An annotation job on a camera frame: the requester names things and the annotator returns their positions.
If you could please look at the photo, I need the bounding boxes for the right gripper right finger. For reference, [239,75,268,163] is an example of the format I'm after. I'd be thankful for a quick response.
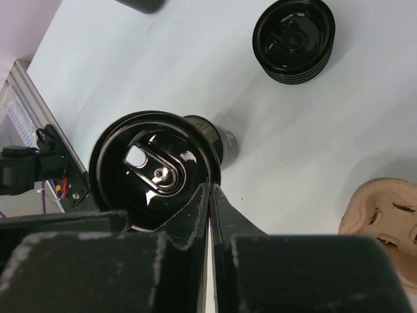
[210,185,412,312]

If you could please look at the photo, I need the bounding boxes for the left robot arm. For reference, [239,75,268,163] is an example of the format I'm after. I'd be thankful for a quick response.
[1,146,66,196]

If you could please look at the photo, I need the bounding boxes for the dark takeout coffee cup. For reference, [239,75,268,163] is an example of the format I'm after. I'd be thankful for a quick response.
[184,115,239,170]

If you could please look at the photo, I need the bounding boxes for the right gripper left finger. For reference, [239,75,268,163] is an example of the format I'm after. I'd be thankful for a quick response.
[1,183,209,312]

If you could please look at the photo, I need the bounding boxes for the black plastic cup lid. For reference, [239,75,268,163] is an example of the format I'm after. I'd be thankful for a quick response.
[89,111,221,230]

